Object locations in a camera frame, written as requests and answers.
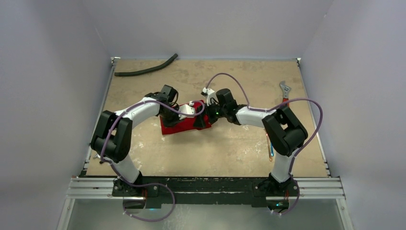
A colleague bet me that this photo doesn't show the red cloth napkin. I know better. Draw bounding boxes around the red cloth napkin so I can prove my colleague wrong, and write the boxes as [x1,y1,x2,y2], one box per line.
[158,100,212,135]

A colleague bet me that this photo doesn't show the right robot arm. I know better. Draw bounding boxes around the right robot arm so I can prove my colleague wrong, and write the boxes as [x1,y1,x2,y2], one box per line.
[193,88,308,195]

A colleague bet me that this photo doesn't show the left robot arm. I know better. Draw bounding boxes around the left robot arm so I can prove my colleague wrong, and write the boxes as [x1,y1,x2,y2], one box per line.
[90,85,180,196]

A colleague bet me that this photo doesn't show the gold fork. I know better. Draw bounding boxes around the gold fork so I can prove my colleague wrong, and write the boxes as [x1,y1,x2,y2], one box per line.
[266,134,273,162]

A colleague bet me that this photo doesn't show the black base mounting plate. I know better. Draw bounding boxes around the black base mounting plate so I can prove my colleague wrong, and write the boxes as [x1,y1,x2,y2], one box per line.
[112,176,299,210]

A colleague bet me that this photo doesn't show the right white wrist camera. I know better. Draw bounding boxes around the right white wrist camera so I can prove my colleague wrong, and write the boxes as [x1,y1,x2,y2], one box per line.
[201,88,217,106]

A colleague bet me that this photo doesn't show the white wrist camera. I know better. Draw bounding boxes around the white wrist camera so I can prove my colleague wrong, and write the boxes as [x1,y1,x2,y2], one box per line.
[179,101,196,120]
[201,88,217,106]

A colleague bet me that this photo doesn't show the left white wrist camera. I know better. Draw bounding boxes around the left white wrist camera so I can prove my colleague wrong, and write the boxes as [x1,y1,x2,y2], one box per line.
[179,101,196,120]

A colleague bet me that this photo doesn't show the black corrugated hose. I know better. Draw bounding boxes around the black corrugated hose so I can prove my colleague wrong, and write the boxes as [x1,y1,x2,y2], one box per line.
[114,53,179,78]

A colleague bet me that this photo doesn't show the adjustable wrench orange handle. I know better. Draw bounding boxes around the adjustable wrench orange handle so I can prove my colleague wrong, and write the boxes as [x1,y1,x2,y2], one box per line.
[280,80,291,102]

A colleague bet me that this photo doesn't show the black handled pliers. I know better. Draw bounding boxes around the black handled pliers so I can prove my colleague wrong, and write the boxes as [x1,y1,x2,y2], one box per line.
[92,153,104,164]

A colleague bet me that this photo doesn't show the aluminium frame rail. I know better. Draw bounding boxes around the aluminium frame rail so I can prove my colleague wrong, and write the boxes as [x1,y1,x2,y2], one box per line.
[65,57,346,201]

